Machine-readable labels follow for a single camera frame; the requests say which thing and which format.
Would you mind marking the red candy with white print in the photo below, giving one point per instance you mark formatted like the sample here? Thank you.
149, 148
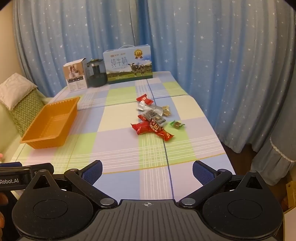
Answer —
157, 126

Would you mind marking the person's left hand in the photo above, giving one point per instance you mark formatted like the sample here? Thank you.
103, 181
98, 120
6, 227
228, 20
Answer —
2, 199

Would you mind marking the green zigzag cushion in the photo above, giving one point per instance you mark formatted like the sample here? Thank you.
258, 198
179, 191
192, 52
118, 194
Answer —
25, 109

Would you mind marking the clear snack packet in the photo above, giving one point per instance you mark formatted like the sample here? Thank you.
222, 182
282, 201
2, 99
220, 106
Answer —
151, 114

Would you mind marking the dark green glass jar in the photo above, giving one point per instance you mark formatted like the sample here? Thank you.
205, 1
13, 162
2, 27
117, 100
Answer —
96, 78

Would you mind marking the white product box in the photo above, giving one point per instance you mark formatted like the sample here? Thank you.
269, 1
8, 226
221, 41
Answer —
76, 78

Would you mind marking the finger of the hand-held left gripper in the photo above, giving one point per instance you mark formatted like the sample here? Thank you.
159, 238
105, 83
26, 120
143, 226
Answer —
47, 167
11, 164

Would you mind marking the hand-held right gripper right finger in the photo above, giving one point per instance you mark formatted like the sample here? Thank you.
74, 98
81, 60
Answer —
201, 172

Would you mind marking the orange plastic tray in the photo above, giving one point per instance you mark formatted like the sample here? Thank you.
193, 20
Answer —
50, 125

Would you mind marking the grey lace-trimmed curtain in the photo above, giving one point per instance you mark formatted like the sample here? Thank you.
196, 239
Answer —
277, 162

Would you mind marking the green candy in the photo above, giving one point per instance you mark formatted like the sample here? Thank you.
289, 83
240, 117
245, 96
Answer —
177, 124

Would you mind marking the blue cow-print milk carton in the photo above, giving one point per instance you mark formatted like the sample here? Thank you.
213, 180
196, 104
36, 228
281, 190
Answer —
120, 62

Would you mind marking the blue star-print curtain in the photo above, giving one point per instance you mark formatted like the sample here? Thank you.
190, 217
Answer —
185, 34

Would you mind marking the checked pastel tablecloth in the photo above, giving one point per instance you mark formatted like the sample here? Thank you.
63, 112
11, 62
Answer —
115, 150

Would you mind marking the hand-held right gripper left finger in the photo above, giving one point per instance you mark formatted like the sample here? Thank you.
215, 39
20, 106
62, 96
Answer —
94, 171

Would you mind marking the beige cushion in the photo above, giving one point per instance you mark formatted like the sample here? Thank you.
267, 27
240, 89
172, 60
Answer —
16, 88

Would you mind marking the gold wrapped candy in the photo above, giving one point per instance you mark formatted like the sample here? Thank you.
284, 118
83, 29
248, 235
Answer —
166, 112

